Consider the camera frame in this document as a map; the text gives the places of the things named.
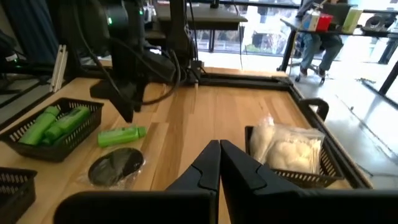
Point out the black background table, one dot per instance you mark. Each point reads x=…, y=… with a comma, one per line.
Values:
x=289, y=40

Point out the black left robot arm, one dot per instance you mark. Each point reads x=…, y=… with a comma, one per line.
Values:
x=180, y=31

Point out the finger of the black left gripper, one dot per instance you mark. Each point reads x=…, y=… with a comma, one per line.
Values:
x=116, y=93
x=135, y=96

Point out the blue white carton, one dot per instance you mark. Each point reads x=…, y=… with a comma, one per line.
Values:
x=311, y=20

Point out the white aluminium bars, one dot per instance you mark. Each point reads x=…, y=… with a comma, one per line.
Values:
x=59, y=68

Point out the green travel bottle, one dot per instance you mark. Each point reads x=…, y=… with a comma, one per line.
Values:
x=119, y=137
x=70, y=121
x=38, y=127
x=53, y=140

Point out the person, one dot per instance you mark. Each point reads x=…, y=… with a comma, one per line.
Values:
x=320, y=46

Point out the red box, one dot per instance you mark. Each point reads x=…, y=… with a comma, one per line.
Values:
x=325, y=22

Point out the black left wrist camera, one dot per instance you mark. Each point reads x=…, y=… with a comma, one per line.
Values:
x=116, y=18

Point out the light green box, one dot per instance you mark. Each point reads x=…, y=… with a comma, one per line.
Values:
x=353, y=20

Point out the black frame clamp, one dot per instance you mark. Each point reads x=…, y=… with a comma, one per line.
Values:
x=325, y=107

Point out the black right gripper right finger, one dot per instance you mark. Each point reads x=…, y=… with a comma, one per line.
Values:
x=295, y=207

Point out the black round device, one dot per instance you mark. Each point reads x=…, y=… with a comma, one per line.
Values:
x=377, y=23

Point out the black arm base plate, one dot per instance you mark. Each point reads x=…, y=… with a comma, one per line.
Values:
x=192, y=74

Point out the black slotted plastic basket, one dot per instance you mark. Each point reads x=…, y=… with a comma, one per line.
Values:
x=15, y=193
x=62, y=149
x=326, y=177

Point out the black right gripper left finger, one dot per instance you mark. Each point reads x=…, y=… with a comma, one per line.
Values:
x=155, y=205

